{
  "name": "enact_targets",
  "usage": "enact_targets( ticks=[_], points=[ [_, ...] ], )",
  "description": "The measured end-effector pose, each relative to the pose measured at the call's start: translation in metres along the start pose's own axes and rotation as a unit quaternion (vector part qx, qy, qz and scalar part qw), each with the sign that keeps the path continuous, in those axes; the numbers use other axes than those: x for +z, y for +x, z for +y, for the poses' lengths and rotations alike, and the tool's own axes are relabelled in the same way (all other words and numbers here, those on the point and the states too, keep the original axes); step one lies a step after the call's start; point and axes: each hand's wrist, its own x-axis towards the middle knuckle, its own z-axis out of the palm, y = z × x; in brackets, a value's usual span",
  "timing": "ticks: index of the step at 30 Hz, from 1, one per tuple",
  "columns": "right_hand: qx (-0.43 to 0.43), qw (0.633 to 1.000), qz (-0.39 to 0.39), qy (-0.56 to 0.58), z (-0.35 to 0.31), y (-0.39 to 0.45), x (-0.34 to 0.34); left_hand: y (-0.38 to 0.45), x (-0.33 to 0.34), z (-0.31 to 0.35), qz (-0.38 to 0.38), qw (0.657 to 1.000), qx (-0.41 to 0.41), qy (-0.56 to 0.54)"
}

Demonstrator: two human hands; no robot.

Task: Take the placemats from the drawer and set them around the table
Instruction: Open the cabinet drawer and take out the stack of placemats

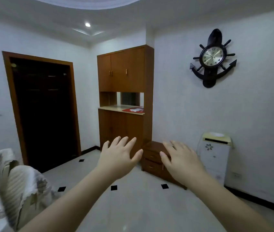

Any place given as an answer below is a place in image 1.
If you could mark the person's left hand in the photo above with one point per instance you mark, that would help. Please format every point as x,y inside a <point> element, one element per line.
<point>117,159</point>

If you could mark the person's right hand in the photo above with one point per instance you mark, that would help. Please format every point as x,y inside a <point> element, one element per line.
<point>185,166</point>

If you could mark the person's left forearm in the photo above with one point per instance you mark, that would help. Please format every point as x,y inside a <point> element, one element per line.
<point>74,202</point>

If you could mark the person's right forearm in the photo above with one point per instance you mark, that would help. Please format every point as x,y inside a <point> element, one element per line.
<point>224,207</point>

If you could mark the quilted chair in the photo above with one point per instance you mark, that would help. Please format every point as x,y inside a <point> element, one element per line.
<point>5,157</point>
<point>28,186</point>

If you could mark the white floral water dispenser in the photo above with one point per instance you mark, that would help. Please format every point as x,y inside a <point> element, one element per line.
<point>214,159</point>

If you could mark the low brown wooden cabinet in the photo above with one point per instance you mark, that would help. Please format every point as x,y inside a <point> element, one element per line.
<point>156,146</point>

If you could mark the cupboard niche mirror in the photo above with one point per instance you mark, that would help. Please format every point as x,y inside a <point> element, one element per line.
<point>130,99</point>

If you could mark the dark wooden door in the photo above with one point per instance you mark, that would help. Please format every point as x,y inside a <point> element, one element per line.
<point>45,113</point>

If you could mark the tall brown wooden cupboard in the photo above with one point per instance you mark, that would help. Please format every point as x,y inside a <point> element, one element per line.
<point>127,70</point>

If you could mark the recessed ceiling spotlight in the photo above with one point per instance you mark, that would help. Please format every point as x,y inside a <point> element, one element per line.
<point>87,24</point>

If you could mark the anchor-shaped wall clock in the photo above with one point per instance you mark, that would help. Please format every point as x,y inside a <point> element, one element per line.
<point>212,56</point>

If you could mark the brown wooden door frame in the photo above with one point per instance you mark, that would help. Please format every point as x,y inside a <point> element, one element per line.
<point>8,70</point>

